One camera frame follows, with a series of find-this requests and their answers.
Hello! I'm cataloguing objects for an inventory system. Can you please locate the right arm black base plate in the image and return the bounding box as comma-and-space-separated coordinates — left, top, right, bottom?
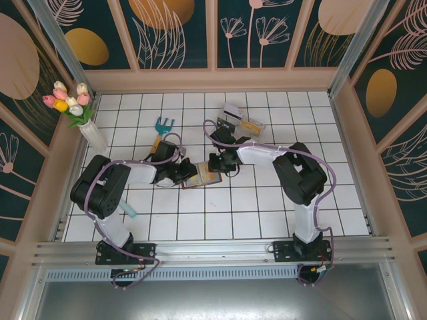
273, 239, 333, 264

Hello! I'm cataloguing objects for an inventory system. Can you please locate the orange credit card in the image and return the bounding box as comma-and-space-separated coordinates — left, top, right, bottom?
199, 169, 222, 186

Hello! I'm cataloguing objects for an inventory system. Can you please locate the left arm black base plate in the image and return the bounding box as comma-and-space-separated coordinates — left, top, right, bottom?
95, 242, 157, 266

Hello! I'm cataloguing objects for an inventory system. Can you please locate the gold credit card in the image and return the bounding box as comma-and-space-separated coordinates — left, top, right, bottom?
239, 119, 263, 136

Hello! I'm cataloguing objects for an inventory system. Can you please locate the aluminium mounting rail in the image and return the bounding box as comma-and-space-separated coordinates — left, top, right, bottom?
31, 236, 396, 267

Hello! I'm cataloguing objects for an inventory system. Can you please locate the clear plastic organizer tray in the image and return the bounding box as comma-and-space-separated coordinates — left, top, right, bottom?
216, 102, 267, 145

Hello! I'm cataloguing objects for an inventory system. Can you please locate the teal garden rake wooden handle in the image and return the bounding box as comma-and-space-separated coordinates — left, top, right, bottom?
148, 116, 175, 157

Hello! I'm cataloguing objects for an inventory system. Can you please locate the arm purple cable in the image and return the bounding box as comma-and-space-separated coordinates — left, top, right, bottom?
85, 132, 186, 291
202, 119, 337, 287

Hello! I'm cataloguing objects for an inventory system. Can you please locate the artificial tulip bouquet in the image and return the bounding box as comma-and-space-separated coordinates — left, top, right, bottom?
42, 80, 97, 129

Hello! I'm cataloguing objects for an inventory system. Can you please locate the teal toy hammer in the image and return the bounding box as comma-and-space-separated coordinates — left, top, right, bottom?
121, 199, 138, 217

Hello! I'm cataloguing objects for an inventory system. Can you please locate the white credit card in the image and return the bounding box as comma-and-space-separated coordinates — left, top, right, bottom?
222, 103, 246, 121

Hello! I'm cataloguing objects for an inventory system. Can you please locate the white ribbed vase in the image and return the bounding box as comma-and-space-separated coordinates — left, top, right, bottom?
79, 121, 108, 153

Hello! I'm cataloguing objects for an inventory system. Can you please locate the black credit card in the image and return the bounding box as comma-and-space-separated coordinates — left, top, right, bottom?
216, 115, 238, 131

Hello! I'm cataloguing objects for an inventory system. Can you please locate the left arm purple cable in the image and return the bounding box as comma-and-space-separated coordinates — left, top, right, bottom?
85, 132, 186, 291

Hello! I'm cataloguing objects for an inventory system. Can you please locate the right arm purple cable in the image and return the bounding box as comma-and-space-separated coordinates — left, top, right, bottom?
202, 119, 337, 287

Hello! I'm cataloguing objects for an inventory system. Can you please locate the aluminium side rail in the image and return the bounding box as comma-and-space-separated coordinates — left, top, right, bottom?
328, 95, 380, 236
49, 93, 99, 241

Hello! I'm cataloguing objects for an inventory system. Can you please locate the grey metal sheet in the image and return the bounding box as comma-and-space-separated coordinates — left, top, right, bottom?
19, 266, 411, 320

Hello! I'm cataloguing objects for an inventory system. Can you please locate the aluminium corner post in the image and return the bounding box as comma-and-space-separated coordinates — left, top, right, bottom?
328, 0, 390, 97
28, 0, 97, 97

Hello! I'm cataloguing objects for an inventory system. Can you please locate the slotted grey cable duct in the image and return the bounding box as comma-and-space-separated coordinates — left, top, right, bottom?
45, 265, 301, 281

